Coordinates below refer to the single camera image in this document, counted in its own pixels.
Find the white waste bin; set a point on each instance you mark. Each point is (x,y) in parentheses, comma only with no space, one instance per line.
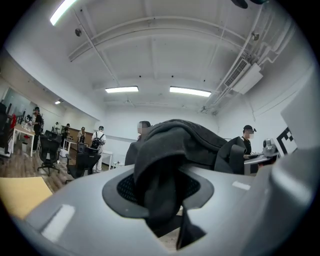
(24,147)

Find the white desk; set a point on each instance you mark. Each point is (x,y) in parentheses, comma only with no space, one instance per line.
(107,153)

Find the ceiling light bar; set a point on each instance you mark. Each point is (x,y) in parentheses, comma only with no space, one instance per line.
(61,12)
(121,89)
(190,91)
(59,102)

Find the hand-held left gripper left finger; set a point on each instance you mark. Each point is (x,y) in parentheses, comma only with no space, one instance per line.
(87,200)

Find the black office chair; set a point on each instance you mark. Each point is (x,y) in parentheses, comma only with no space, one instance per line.
(85,160)
(48,147)

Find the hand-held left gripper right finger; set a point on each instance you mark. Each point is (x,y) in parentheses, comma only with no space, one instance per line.
(225,212)

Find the black Puma bag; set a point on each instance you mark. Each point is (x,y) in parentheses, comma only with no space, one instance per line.
(170,150)

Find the round ceiling fixture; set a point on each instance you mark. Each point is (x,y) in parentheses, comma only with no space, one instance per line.
(78,32)
(255,36)

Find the black shelving rack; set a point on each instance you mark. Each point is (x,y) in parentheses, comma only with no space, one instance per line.
(5,130)

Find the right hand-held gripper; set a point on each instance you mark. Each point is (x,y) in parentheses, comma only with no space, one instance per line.
(287,141)

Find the wood-top white-leg table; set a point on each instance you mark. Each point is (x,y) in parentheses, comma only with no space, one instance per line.
(23,130)

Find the small white-leg table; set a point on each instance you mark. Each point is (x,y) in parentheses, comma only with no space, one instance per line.
(70,140)

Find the white ceiling air conditioner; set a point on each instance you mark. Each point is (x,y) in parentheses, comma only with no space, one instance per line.
(247,80)

